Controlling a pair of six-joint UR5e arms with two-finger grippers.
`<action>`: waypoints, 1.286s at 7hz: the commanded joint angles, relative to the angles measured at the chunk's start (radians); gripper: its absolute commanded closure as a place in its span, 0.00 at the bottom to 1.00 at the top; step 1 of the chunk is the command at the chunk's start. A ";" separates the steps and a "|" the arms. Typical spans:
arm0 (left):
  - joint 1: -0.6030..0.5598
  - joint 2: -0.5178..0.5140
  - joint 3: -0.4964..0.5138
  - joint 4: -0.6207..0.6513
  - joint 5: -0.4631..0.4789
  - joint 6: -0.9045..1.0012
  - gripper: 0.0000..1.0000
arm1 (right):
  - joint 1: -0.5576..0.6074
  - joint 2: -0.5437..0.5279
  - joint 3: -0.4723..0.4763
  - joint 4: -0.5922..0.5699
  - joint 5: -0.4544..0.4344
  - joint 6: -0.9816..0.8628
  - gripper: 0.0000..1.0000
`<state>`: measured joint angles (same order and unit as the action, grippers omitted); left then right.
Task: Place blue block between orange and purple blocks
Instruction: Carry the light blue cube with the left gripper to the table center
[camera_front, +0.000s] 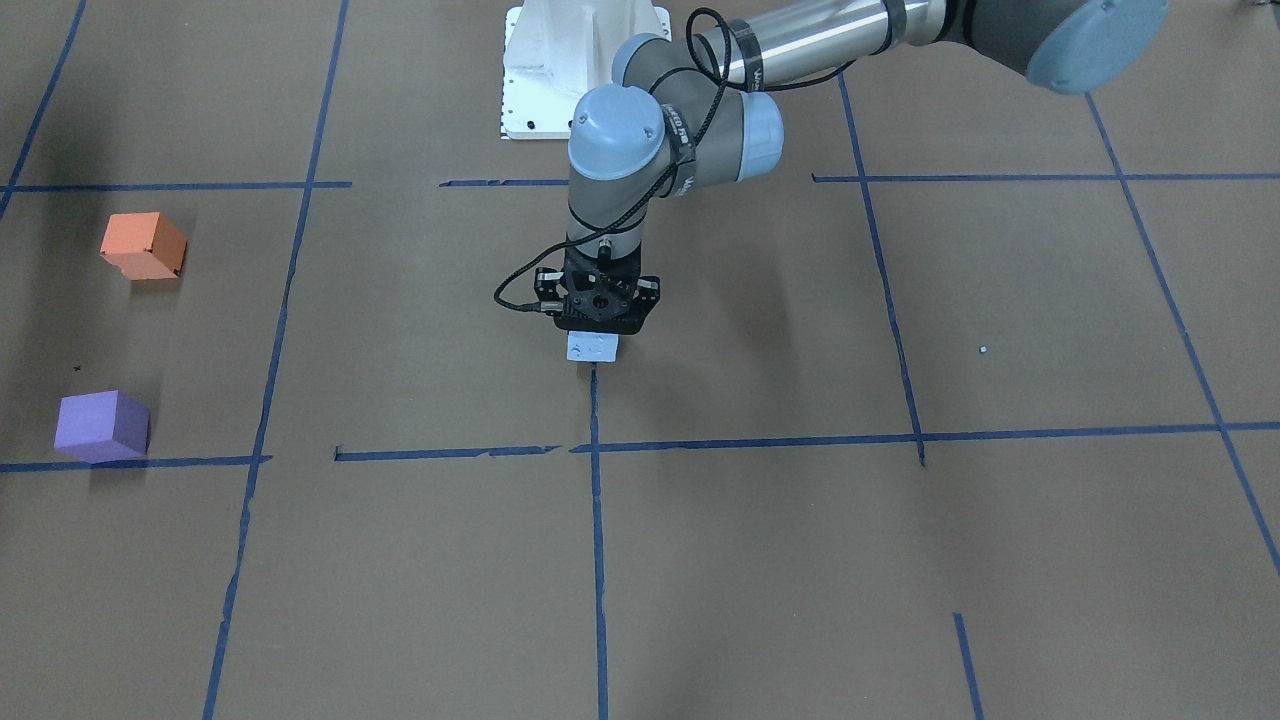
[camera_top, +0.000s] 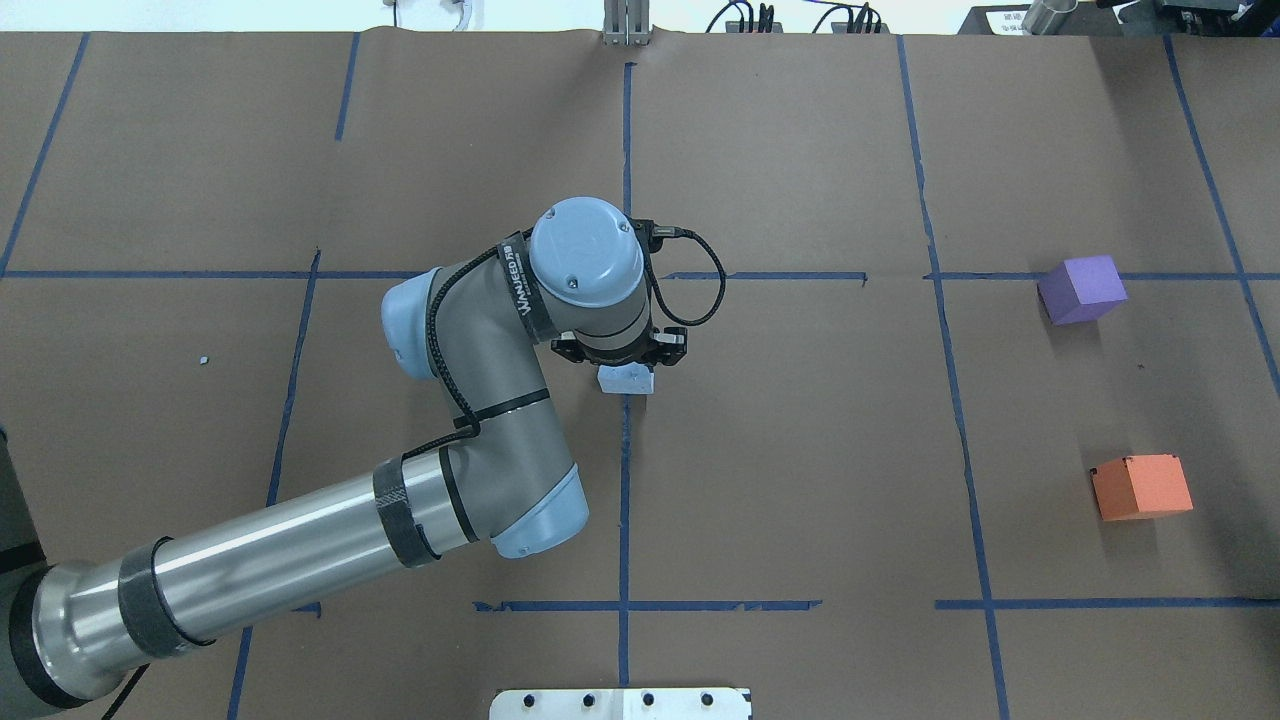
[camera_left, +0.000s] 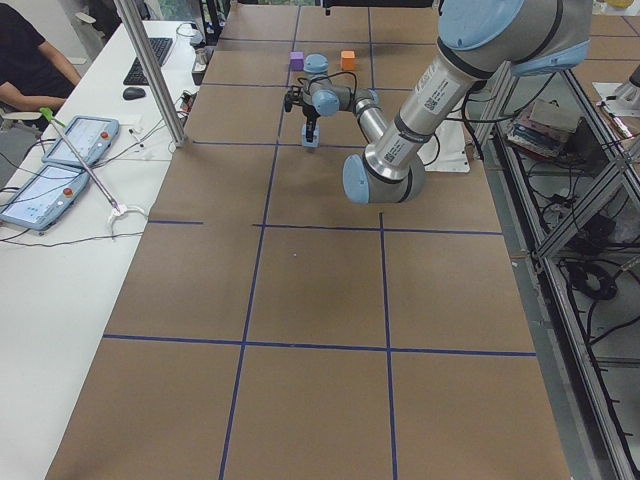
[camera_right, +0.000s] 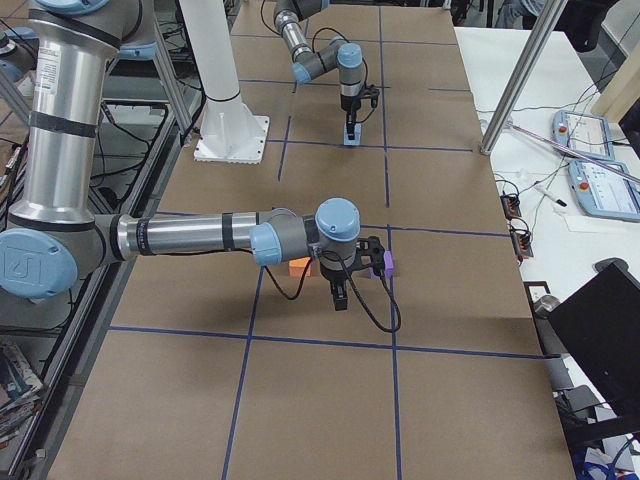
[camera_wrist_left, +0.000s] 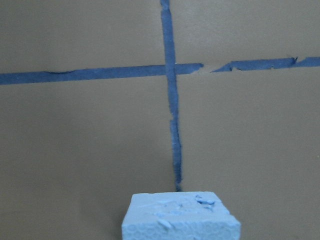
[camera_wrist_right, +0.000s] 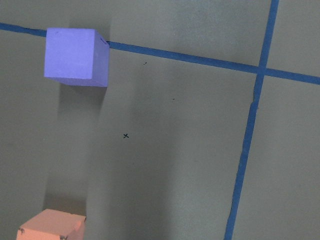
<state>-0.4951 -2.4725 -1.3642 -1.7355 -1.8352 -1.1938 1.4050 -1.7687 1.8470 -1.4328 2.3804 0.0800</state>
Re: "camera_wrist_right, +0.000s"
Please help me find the orange foam block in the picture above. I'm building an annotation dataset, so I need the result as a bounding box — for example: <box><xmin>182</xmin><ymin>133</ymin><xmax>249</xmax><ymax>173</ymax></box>
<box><xmin>16</xmin><ymin>209</ymin><xmax>86</xmax><ymax>240</ymax></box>

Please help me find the purple foam block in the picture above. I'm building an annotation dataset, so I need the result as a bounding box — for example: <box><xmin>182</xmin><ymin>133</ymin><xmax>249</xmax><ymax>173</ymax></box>
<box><xmin>44</xmin><ymin>27</ymin><xmax>110</xmax><ymax>88</ymax></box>

